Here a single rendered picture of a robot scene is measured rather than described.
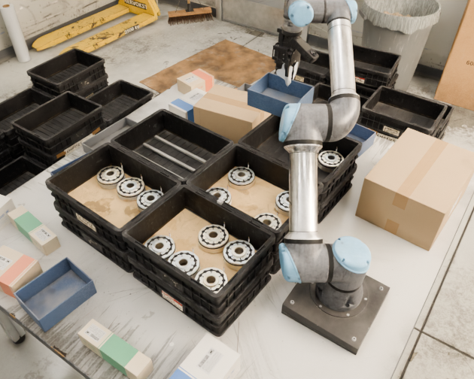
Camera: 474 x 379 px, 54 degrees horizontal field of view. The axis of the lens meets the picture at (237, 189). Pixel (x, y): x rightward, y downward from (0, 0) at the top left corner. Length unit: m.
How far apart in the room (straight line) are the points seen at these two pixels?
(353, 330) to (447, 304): 1.17
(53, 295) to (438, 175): 1.42
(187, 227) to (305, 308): 0.48
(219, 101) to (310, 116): 0.87
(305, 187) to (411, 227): 0.56
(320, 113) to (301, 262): 0.44
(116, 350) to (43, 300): 0.37
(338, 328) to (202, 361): 0.43
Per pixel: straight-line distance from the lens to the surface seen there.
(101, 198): 1.78
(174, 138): 2.01
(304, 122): 1.37
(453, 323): 2.58
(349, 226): 1.84
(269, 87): 1.87
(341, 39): 1.55
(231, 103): 2.16
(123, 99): 3.19
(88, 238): 1.77
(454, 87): 4.10
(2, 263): 1.76
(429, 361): 2.42
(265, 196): 1.72
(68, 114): 2.93
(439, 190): 1.79
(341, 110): 1.41
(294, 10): 1.57
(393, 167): 1.83
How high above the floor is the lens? 2.02
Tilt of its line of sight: 43 degrees down
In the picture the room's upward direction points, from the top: straight up
